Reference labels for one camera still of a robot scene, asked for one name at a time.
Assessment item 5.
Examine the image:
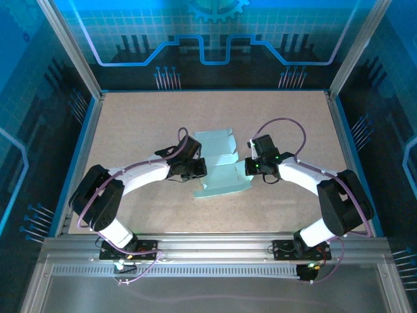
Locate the aluminium left frame post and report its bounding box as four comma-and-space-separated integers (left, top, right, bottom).
36, 0, 104, 100

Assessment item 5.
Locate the aluminium left table side rail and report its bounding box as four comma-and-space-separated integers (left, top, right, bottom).
53, 92, 106, 237

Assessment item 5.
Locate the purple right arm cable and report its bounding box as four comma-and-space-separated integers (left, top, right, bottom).
252, 117, 375, 285

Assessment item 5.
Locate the aluminium mounting rail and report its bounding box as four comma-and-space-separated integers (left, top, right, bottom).
38, 233, 397, 265

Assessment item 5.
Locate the light green paper box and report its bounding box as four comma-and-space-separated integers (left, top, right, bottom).
192, 128, 254, 200

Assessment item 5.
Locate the aluminium right table side rail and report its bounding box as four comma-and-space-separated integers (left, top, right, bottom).
325, 91, 375, 235

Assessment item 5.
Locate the grey metal tray panel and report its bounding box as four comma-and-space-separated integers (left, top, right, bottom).
19, 257, 413, 313

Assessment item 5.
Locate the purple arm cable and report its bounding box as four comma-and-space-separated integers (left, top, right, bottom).
76, 127, 190, 286
252, 117, 375, 285

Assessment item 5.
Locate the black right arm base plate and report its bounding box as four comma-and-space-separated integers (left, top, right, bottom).
272, 239, 332, 261

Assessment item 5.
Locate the aluminium frame post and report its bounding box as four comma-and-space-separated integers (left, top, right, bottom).
328, 0, 394, 98
36, 0, 104, 100

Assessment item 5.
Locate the black connector box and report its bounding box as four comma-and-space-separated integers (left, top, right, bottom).
295, 263, 320, 283

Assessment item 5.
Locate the aluminium table side rail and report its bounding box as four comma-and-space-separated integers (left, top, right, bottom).
325, 91, 375, 235
53, 92, 106, 237

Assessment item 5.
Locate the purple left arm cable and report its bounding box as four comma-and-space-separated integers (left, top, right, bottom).
76, 127, 190, 286

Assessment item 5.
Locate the small white black connector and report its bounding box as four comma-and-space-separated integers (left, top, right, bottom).
112, 259, 138, 275

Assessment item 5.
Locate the slotted grey cable duct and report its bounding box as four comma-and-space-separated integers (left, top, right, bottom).
51, 264, 302, 278

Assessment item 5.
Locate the aluminium right frame post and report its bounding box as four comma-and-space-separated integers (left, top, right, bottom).
328, 0, 394, 98

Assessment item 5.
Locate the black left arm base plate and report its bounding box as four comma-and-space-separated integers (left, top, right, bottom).
98, 239, 160, 261

